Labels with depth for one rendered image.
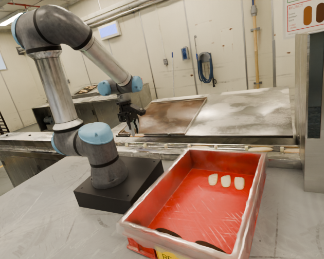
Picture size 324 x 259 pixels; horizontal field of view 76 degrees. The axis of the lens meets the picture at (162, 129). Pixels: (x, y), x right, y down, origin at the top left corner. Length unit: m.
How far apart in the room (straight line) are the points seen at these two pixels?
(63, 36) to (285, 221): 0.87
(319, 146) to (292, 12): 1.08
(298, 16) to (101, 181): 1.48
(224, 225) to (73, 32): 0.76
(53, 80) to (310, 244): 0.91
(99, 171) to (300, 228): 0.66
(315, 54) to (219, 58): 3.62
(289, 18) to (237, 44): 3.04
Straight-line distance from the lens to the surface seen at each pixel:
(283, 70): 4.35
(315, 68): 1.23
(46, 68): 0.86
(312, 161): 0.79
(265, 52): 4.62
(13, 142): 2.21
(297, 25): 1.67
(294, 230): 0.71
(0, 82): 8.51
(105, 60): 0.87
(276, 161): 0.94
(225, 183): 0.84
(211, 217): 0.72
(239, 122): 1.22
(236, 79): 4.73
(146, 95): 4.87
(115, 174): 0.83
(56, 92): 0.86
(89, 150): 0.80
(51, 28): 0.79
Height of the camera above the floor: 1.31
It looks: 18 degrees down
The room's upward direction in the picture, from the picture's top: 12 degrees counter-clockwise
